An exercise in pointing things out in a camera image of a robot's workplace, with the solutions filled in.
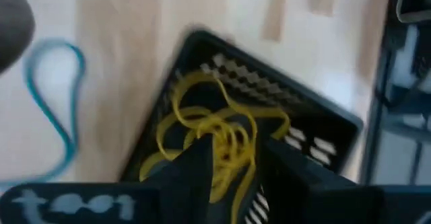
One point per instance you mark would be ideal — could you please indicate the black slotted plastic bin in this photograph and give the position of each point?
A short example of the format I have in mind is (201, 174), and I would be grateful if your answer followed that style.
(323, 123)

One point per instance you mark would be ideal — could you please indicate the long blue rubber band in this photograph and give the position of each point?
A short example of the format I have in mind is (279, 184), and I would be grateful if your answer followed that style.
(70, 148)

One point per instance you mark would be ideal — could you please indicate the yellow rubber band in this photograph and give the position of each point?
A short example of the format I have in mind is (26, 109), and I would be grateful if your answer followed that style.
(175, 98)
(229, 150)
(161, 131)

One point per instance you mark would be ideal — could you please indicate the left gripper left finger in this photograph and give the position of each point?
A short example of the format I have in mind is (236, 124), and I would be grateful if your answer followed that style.
(188, 183)

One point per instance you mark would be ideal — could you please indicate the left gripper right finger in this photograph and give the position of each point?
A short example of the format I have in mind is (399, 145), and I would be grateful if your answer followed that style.
(303, 190)

